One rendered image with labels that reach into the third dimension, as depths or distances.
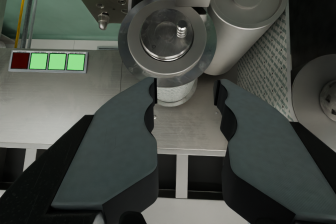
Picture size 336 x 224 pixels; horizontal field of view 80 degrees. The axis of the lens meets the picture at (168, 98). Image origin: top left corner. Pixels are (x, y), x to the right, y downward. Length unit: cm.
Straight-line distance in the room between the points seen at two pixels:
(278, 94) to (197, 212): 42
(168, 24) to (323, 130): 26
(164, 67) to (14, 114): 58
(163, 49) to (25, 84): 57
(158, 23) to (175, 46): 4
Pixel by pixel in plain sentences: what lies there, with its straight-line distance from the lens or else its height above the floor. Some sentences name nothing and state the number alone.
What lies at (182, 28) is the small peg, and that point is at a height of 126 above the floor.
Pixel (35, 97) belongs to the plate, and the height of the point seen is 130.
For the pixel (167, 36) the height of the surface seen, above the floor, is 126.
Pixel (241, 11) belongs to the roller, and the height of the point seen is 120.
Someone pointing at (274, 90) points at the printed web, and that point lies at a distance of 37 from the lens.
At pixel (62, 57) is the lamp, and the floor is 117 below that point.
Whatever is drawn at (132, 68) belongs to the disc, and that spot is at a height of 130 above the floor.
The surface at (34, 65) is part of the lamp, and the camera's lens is 77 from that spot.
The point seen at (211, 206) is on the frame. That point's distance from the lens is 66.
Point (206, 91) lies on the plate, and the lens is 63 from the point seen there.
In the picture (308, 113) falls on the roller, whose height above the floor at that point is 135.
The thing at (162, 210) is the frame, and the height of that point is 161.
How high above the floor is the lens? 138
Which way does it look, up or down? 9 degrees down
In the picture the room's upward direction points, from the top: 178 degrees counter-clockwise
